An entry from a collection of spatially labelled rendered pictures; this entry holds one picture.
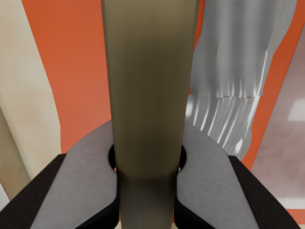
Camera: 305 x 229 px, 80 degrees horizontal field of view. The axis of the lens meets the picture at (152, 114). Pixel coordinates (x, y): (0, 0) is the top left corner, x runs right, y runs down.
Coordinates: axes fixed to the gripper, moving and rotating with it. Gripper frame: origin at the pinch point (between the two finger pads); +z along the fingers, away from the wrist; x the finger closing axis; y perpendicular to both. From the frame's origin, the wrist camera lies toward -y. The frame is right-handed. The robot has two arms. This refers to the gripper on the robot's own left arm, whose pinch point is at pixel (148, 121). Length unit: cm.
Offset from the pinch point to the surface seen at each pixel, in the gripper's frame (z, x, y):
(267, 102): 5.3, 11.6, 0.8
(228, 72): 5.0, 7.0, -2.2
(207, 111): 4.9, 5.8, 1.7
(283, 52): 5.3, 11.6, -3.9
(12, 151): 4.6, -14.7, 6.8
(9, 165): 3.5, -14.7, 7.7
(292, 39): 5.3, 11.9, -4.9
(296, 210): 5.3, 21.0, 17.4
